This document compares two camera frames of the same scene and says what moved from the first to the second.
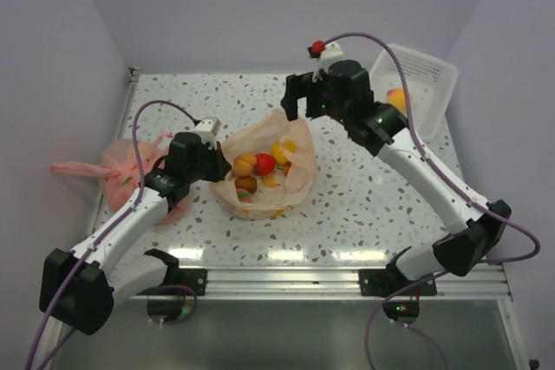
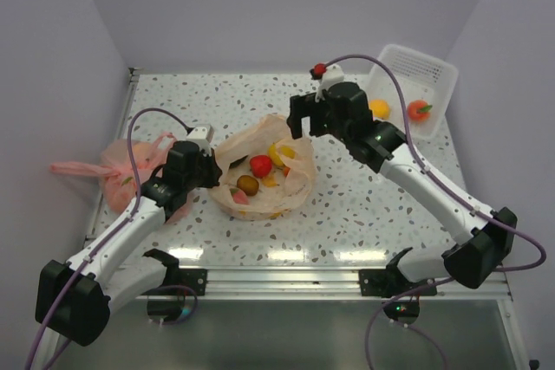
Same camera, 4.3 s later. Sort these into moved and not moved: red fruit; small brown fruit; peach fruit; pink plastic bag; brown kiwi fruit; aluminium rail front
Moved: small brown fruit; peach fruit
Not moved: red fruit; brown kiwi fruit; pink plastic bag; aluminium rail front
